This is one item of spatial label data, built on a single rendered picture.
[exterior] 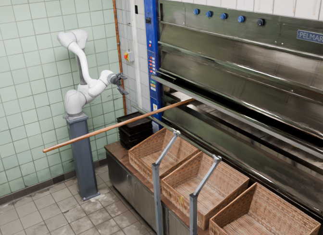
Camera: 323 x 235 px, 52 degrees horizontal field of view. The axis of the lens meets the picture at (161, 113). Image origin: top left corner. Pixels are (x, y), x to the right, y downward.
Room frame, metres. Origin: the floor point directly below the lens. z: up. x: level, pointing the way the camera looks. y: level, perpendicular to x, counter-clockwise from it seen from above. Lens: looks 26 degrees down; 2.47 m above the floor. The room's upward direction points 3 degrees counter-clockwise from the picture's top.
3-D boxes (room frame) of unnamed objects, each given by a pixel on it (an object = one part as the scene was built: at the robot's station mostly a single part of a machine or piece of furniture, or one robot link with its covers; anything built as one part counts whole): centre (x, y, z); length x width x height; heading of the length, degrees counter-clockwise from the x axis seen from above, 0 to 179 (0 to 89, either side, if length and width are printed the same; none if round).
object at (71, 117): (3.11, 0.90, 1.03); 0.22 x 0.18 x 0.06; 121
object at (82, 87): (3.30, 0.77, 1.46); 0.22 x 0.16 x 0.77; 148
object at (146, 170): (2.73, 0.00, 0.72); 0.56 x 0.49 x 0.28; 32
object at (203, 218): (2.23, -0.32, 0.72); 0.56 x 0.49 x 0.28; 34
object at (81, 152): (3.12, 0.88, 0.50); 0.21 x 0.21 x 1.00; 31
